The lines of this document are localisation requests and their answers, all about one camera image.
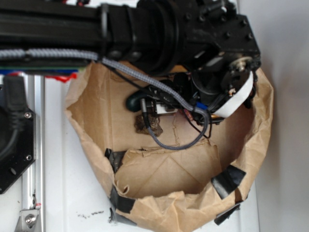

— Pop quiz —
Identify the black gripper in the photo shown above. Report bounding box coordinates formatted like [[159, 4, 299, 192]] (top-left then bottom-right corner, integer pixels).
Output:
[[144, 54, 263, 126]]

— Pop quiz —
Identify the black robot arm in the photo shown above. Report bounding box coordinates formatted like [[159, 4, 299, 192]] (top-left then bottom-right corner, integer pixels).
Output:
[[0, 0, 261, 121]]

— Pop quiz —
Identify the brown rough rock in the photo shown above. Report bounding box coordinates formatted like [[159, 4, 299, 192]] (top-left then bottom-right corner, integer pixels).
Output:
[[134, 114, 163, 137]]

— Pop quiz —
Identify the dark green capsule case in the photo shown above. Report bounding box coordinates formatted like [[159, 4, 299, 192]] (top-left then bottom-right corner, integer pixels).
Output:
[[126, 90, 147, 112]]

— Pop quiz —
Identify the brown paper bag tray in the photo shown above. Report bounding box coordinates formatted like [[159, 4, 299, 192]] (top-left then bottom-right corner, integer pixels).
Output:
[[65, 63, 274, 232]]

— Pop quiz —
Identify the white plastic tray board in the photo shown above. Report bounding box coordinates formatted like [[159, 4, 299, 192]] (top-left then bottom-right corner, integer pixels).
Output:
[[44, 0, 261, 232]]

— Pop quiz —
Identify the white flat ribbon cable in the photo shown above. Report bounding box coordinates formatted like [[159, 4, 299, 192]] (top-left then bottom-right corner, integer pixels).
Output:
[[213, 71, 254, 118]]

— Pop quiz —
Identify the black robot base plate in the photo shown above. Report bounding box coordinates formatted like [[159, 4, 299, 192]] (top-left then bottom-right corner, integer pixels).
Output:
[[0, 75, 34, 194]]

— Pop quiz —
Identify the aluminium extrusion rail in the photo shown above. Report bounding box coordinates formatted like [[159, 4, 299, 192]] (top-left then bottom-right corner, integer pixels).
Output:
[[22, 74, 45, 232]]

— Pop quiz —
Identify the metal corner bracket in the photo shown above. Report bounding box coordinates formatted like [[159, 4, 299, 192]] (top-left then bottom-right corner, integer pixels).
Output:
[[14, 209, 42, 232]]

